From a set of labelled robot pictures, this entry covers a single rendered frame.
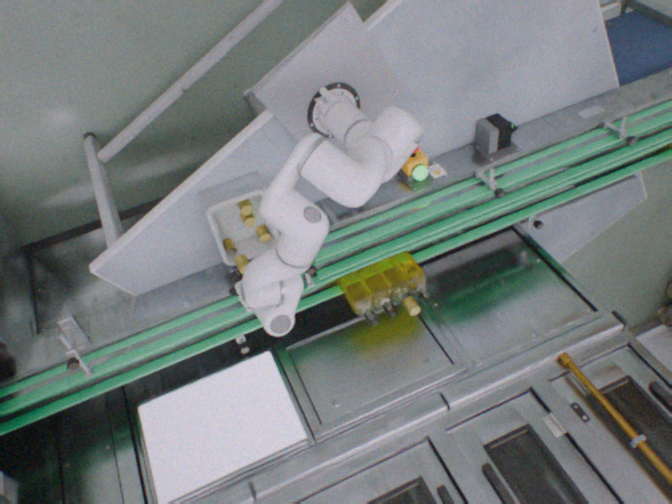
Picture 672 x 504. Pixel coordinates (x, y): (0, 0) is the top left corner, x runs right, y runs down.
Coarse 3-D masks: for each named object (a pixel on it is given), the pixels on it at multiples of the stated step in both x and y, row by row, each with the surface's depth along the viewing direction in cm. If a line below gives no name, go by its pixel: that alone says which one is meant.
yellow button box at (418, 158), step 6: (420, 150) 182; (414, 156) 179; (420, 156) 179; (426, 156) 179; (408, 162) 178; (414, 162) 178; (420, 162) 179; (426, 162) 180; (402, 168) 182; (408, 168) 178; (402, 174) 184; (408, 174) 180; (408, 180) 182
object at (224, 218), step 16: (256, 192) 160; (208, 208) 161; (224, 208) 168; (256, 208) 172; (224, 224) 171; (240, 224) 173; (256, 224) 176; (240, 240) 177; (256, 240) 177; (272, 240) 176; (224, 256) 169
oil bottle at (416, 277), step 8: (392, 256) 180; (400, 256) 179; (408, 256) 179; (400, 264) 177; (408, 264) 177; (416, 264) 176; (408, 272) 175; (416, 272) 174; (424, 272) 174; (408, 280) 173; (416, 280) 172; (424, 280) 173; (416, 288) 173
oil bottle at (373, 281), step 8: (360, 272) 177; (368, 272) 176; (376, 272) 176; (368, 280) 174; (376, 280) 174; (384, 280) 173; (368, 288) 172; (376, 288) 172; (384, 288) 171; (376, 296) 170; (384, 296) 170; (376, 304) 172
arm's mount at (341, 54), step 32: (320, 32) 146; (352, 32) 149; (288, 64) 147; (320, 64) 150; (352, 64) 155; (384, 64) 159; (256, 96) 148; (288, 96) 152; (320, 96) 156; (384, 96) 165; (288, 128) 157
